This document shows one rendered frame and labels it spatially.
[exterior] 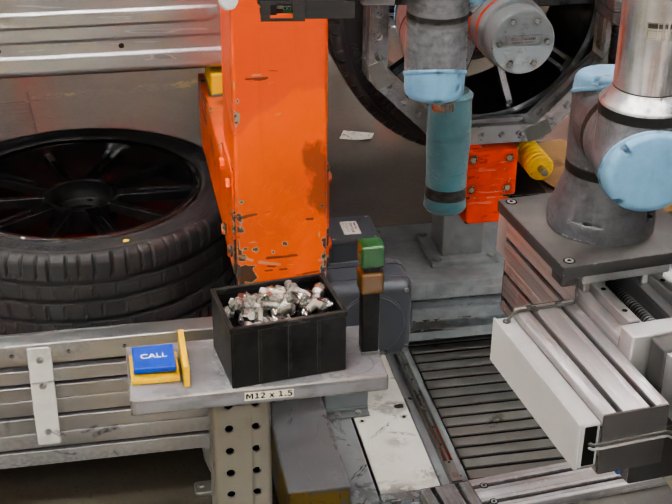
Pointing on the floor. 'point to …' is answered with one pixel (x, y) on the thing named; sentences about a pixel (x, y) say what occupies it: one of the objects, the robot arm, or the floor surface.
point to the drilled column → (241, 454)
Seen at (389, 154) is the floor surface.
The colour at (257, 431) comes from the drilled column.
